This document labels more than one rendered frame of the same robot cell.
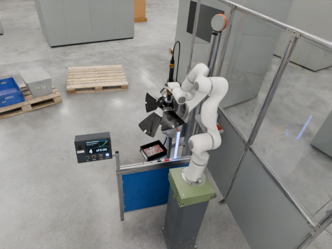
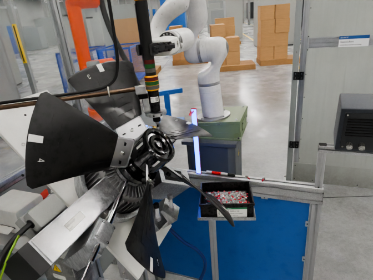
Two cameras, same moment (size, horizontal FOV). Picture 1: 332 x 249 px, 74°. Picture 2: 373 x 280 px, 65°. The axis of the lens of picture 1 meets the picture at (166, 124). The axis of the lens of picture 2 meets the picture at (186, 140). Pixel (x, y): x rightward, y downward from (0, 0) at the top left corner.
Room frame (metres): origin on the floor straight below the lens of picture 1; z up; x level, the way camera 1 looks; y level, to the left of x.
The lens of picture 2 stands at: (2.42, 0.68, 1.58)
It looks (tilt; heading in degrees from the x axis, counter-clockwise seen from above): 23 degrees down; 222
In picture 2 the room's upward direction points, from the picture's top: 5 degrees counter-clockwise
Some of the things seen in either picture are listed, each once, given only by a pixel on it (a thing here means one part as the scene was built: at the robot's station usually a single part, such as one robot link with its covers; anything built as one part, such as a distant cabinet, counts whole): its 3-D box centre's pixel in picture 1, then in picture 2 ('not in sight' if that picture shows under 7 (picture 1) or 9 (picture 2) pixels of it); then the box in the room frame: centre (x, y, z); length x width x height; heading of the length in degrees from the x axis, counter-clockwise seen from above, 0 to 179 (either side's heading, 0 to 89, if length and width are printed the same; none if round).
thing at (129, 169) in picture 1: (164, 163); (220, 182); (1.42, -0.02, 0.82); 0.90 x 0.04 x 0.08; 109
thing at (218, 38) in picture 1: (201, 105); not in sight; (2.38, -0.43, 0.90); 0.08 x 0.06 x 1.80; 54
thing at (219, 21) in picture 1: (219, 22); not in sight; (2.38, -0.43, 1.88); 0.16 x 0.07 x 0.16; 54
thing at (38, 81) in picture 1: (36, 81); not in sight; (3.57, 2.46, 0.31); 0.60 x 0.42 x 0.33; 43
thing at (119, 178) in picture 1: (120, 198); (309, 268); (1.28, 0.38, 0.39); 0.04 x 0.04 x 0.78; 19
